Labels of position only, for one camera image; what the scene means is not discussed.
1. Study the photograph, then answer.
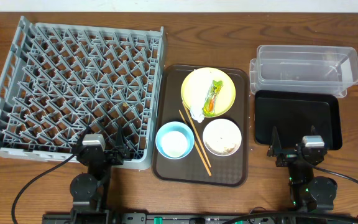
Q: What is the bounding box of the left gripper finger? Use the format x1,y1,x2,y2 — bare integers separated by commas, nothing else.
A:
114,126,126,149
76,126,91,146

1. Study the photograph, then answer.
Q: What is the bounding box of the white pink small bowl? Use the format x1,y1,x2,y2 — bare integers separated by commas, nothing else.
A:
203,118,242,157

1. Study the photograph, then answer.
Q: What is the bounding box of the white paper cup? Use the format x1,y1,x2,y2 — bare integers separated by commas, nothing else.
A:
161,131,188,158

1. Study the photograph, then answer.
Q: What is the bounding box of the green orange snack wrapper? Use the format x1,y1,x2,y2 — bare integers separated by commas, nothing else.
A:
202,80,223,117

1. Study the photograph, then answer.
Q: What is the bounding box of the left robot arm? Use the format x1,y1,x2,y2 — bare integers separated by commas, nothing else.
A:
70,127,130,223

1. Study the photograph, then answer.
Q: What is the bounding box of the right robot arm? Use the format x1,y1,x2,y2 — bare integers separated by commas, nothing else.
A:
267,126,337,212

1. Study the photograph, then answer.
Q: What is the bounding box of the black waste tray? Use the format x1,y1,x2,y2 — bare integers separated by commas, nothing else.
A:
254,90,342,150

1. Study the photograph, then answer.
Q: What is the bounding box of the grey plastic dishwasher rack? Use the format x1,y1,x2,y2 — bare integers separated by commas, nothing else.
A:
0,17,167,170

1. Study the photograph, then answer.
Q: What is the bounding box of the clear plastic waste bin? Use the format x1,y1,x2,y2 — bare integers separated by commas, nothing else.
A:
249,45,358,98

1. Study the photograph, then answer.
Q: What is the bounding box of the dark brown serving tray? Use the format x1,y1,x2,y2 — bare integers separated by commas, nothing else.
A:
151,65,249,187

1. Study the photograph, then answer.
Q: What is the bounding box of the light blue bowl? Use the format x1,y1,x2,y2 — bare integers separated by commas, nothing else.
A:
155,121,195,159

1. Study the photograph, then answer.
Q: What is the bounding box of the wooden chopstick left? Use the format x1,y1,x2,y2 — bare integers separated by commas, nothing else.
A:
178,109,213,177

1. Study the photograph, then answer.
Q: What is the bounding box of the wooden chopstick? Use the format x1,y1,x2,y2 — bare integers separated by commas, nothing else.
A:
178,109,213,177
182,101,211,168

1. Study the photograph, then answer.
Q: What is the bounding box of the wooden chopstick right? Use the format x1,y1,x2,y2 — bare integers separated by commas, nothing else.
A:
182,101,211,168

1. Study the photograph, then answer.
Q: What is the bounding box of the yellow round plate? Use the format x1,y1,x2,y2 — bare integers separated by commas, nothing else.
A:
181,67,236,118

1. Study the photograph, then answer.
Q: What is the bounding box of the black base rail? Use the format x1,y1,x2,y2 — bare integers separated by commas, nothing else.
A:
42,212,358,224

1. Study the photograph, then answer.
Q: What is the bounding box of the left black cable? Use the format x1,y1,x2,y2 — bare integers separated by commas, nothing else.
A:
11,154,77,224

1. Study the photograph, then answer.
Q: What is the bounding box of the black cable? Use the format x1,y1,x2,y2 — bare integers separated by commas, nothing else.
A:
11,154,77,224
314,164,358,219

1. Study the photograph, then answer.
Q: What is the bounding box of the right black cable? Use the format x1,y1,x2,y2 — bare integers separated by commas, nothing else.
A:
314,164,358,219

